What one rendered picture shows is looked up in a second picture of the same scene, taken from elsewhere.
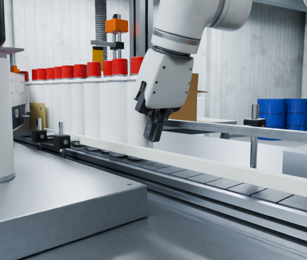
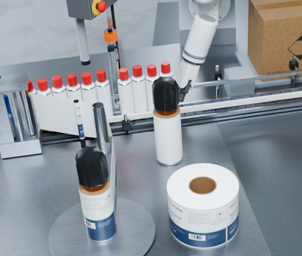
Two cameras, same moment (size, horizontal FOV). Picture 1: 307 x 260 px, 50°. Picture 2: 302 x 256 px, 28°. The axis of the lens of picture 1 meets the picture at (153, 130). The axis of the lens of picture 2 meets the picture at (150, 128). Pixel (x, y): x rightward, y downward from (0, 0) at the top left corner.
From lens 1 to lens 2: 2.00 m
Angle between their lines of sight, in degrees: 56
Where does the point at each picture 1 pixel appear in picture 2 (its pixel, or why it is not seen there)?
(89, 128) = (130, 108)
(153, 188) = (200, 122)
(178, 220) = (225, 128)
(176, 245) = (243, 135)
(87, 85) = (128, 86)
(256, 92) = not seen: outside the picture
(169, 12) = (203, 49)
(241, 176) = (243, 102)
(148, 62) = (192, 71)
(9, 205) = (215, 153)
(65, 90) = (94, 92)
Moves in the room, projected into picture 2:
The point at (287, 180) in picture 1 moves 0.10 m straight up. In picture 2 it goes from (260, 99) to (261, 75)
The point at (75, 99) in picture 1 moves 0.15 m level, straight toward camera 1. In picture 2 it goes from (107, 95) to (145, 100)
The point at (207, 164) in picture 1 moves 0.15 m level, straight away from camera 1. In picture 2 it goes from (227, 103) to (196, 91)
